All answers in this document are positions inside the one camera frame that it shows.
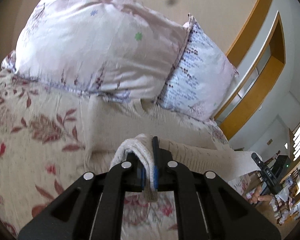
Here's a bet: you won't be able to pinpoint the beige cable knit sweater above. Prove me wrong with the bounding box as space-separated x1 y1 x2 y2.
84 96 260 203

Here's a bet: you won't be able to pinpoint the black monitor box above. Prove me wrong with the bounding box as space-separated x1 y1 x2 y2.
271 155 291 180

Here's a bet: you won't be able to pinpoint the cluttered desk items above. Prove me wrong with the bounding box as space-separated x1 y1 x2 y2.
247 164 300 227

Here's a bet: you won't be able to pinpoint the cream floral bedspread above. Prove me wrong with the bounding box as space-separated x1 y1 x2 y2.
0 70 244 238

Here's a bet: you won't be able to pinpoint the pink floral pillow with tree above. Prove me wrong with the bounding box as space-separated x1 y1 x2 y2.
157 15 239 121

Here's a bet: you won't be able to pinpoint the wooden framed wardrobe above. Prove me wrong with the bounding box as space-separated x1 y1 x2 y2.
215 0 286 139

